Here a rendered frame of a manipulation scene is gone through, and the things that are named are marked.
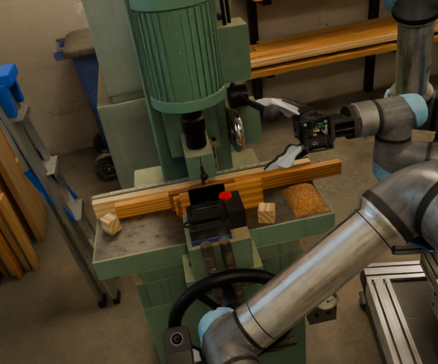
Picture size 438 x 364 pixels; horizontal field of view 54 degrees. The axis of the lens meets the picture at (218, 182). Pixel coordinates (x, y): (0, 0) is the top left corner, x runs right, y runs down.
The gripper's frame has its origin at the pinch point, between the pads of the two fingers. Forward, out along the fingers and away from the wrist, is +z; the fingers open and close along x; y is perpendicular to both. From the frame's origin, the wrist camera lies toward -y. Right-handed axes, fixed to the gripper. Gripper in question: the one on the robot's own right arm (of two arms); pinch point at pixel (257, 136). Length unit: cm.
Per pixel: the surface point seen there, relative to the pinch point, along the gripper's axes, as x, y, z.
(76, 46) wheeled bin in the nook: -25, -189, 65
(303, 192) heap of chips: 19.8, -11.8, -12.3
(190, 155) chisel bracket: 5.3, -13.4, 14.4
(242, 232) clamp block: 20.1, 2.8, 6.5
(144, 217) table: 21.2, -18.9, 29.2
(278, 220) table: 23.8, -6.9, -3.8
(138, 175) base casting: 22, -59, 32
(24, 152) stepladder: 10, -77, 74
